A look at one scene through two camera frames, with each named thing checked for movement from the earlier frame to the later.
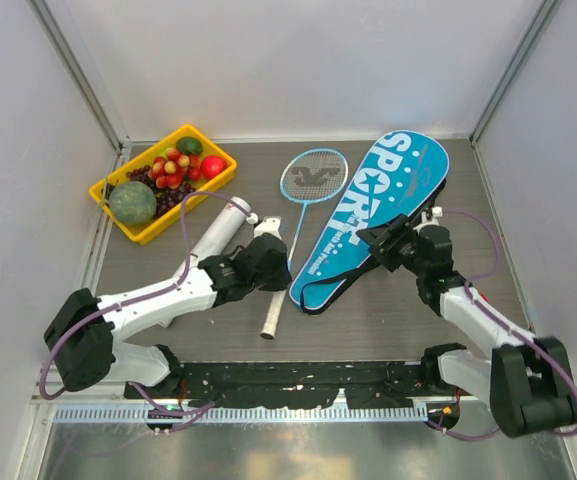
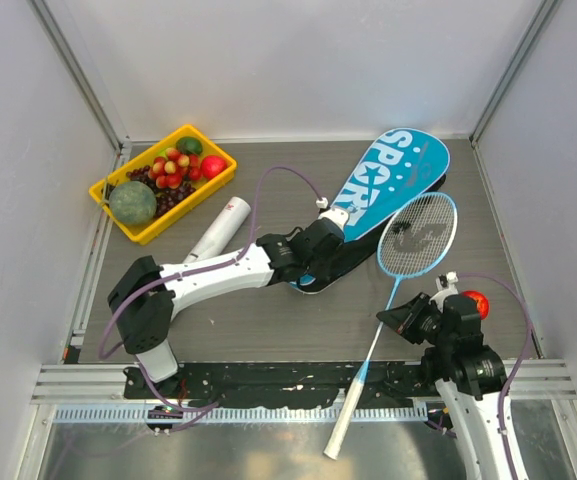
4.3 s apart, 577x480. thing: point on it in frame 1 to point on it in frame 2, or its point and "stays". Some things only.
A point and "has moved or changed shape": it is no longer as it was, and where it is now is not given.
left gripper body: [274, 280] to [320, 268]
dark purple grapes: [166, 198] stays
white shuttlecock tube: [218, 234] stays
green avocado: [189, 145] stays
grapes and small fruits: [169, 170] stays
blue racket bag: [402, 172] has moved or changed shape
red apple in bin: [211, 166] stays
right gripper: [384, 254] to [404, 316]
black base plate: [295, 384] stays
